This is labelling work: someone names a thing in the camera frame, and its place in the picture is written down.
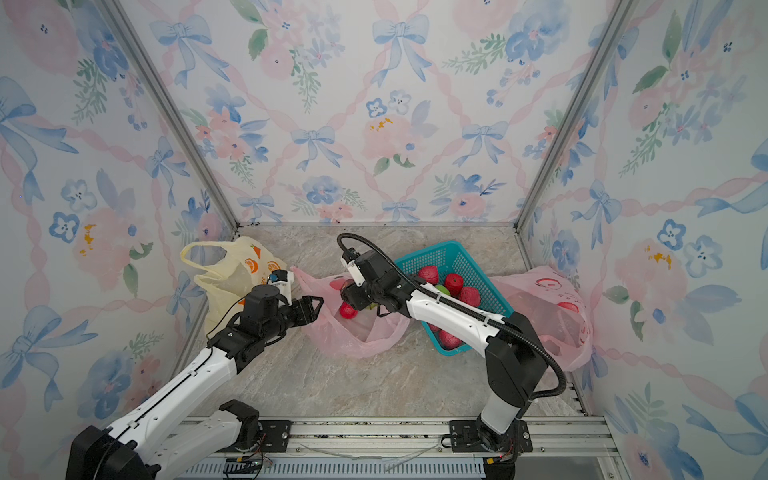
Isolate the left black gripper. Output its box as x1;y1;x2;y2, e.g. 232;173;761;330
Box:
264;294;324;342

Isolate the red apple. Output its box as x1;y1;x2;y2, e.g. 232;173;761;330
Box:
339;302;358;320
442;273;465;297

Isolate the yellow knotted plastic bag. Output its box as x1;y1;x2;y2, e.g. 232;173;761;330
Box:
180;237;288;338

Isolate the green crinkled toy vegetable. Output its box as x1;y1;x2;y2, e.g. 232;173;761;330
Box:
435;284;451;297

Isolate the pink crinkled toy ball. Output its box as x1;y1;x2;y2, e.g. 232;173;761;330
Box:
458;286;482;308

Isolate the pink printed plastic bag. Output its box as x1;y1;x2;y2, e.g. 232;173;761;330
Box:
491;266;594;372

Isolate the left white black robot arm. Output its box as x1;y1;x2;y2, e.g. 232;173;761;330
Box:
65;285;324;479

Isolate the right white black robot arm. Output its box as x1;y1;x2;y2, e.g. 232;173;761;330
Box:
341;248;550;452

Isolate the teal plastic mesh basket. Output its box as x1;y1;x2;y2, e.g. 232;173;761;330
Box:
392;240;516;358

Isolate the black corrugated right cable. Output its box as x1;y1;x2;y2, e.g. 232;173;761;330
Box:
336;232;568;402

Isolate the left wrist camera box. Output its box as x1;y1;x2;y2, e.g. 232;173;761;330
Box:
268;269;294;305

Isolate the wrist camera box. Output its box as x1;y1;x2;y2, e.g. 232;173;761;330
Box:
268;269;294;305
341;248;365;287

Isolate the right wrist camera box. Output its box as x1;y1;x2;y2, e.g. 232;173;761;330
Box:
341;248;365;287

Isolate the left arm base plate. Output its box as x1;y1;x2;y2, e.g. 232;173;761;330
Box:
218;419;293;454

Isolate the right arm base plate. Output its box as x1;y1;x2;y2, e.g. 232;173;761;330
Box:
448;419;533;455

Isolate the left aluminium corner post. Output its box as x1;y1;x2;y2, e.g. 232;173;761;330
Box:
96;0;240;233

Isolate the aluminium corner post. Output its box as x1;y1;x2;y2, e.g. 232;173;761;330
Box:
96;0;240;233
514;0;636;234

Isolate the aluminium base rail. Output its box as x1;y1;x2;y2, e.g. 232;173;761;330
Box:
113;415;628;480

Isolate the right aluminium corner post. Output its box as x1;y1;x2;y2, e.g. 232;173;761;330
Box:
514;0;636;234

